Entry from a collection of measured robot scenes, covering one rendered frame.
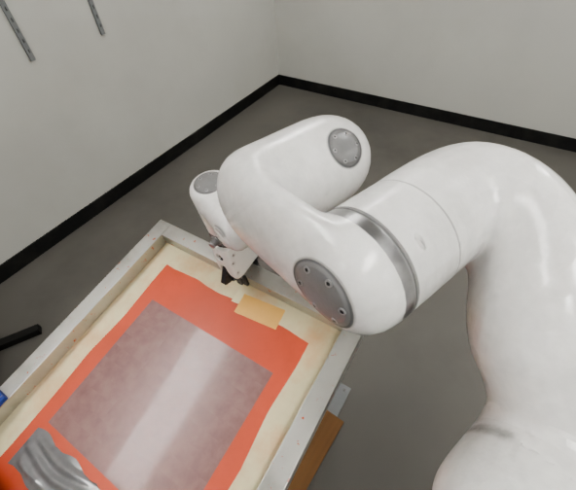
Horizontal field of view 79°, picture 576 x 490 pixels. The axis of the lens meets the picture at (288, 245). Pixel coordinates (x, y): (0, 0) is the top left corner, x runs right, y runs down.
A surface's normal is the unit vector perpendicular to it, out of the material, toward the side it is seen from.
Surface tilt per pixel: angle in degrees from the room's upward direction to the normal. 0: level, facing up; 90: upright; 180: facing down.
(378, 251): 24
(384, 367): 0
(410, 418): 0
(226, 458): 9
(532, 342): 54
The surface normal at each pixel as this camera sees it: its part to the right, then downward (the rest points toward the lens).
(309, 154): 0.28, -0.29
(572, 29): -0.53, 0.64
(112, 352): -0.12, -0.57
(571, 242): -0.37, -0.29
